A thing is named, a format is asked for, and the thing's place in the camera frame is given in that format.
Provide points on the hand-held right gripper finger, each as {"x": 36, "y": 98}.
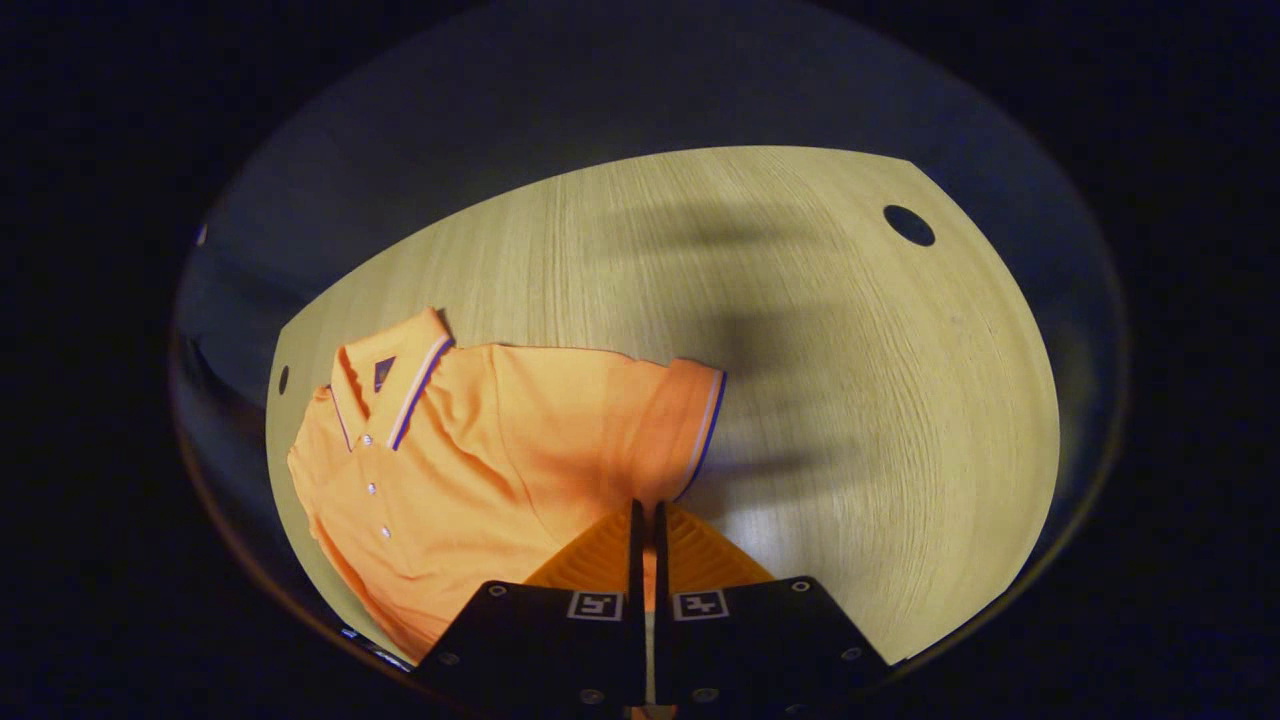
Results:
{"x": 661, "y": 560}
{"x": 637, "y": 560}

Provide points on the orange collared T-shirt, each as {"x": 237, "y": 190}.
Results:
{"x": 480, "y": 470}

